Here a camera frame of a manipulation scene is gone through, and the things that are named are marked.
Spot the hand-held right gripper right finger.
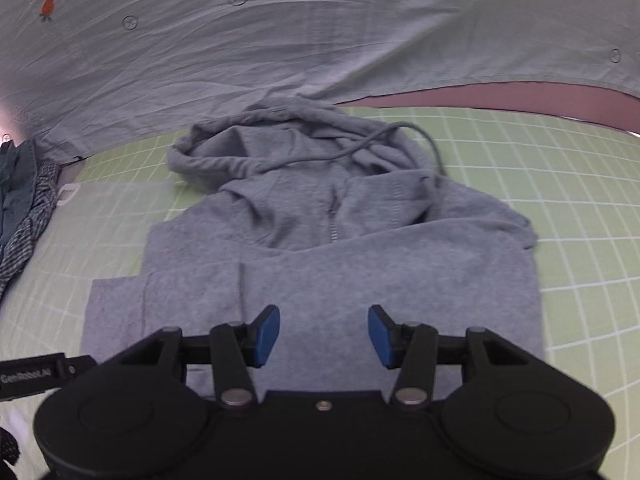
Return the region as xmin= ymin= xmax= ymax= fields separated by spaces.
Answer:
xmin=367 ymin=303 xmax=533 ymax=409

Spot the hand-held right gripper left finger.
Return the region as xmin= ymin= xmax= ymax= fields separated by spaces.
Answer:
xmin=114 ymin=304 xmax=281 ymax=409

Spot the grey zip hoodie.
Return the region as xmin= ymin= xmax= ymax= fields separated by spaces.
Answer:
xmin=81 ymin=97 xmax=546 ymax=401

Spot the dark checked cloth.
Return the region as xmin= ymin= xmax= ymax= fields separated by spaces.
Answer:
xmin=0 ymin=159 xmax=62 ymax=298

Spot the blue denim garment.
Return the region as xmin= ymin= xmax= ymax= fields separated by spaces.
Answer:
xmin=0 ymin=140 xmax=40 ymax=261

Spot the pink mattress cover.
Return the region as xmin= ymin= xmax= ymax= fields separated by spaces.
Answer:
xmin=350 ymin=81 xmax=640 ymax=137

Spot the grey-green carrot print quilt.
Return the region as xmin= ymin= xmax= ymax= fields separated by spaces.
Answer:
xmin=0 ymin=0 xmax=640 ymax=163

